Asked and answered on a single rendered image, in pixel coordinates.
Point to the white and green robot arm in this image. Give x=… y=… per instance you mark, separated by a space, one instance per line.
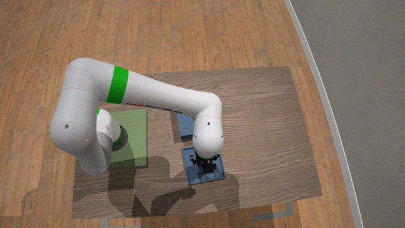
x=87 y=81

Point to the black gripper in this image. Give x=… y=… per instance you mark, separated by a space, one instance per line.
x=195 y=160

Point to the blue box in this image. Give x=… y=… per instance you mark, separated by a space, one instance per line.
x=186 y=126

